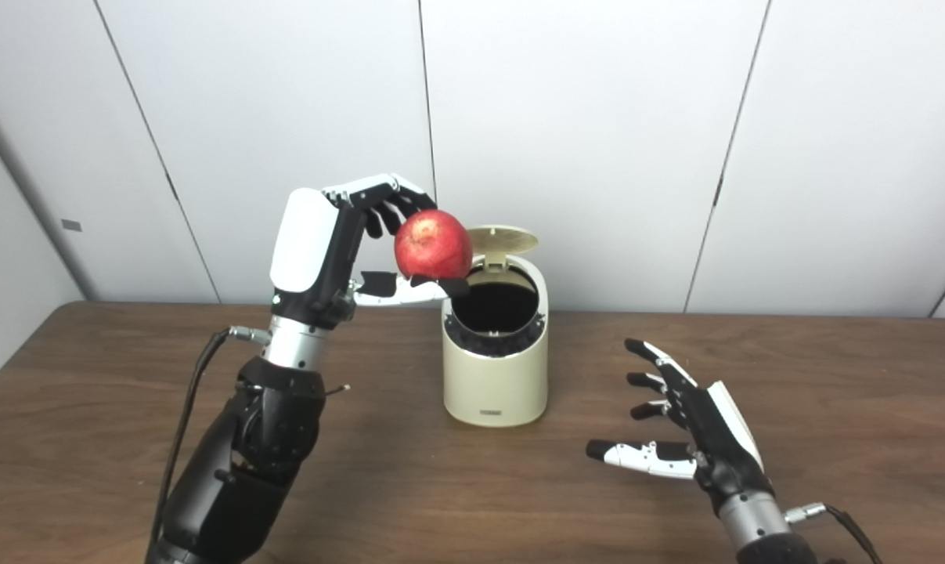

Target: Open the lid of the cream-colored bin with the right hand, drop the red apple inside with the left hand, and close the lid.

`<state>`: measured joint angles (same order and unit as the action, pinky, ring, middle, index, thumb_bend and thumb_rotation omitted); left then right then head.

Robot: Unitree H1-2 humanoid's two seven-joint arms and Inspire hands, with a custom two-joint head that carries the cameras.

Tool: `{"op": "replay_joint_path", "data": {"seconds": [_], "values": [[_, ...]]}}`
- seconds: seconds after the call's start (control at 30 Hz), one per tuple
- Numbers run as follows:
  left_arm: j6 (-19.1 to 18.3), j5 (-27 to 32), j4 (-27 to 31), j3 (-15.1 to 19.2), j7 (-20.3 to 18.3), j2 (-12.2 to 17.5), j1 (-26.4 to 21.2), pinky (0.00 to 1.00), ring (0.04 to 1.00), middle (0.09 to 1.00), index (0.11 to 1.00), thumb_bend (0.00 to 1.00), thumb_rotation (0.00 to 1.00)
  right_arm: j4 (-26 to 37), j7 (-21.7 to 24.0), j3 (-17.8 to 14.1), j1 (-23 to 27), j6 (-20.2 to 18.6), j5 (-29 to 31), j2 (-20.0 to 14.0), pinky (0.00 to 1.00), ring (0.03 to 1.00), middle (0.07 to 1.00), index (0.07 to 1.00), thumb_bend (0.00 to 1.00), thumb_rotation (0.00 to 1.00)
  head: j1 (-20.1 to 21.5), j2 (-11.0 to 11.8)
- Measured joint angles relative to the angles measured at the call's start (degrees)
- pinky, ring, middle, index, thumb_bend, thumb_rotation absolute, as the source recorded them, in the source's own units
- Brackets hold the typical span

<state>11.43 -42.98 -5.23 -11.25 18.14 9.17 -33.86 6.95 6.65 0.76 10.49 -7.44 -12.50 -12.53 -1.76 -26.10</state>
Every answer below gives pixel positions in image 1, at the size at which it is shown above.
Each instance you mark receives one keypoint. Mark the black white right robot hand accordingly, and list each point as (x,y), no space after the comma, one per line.
(719,439)

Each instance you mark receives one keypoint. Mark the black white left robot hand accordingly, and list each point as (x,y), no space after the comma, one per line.
(304,243)

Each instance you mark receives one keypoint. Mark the red apple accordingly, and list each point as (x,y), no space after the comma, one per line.
(433,243)

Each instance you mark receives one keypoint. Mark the cream round bin lid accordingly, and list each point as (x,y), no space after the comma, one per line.
(507,239)

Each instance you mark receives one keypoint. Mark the cream-colored bin body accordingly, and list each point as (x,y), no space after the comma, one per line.
(495,384)

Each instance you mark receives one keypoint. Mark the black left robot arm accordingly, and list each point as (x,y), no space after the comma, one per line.
(237,478)

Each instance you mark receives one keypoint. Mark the small grey wall label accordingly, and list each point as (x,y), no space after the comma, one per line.
(71,225)

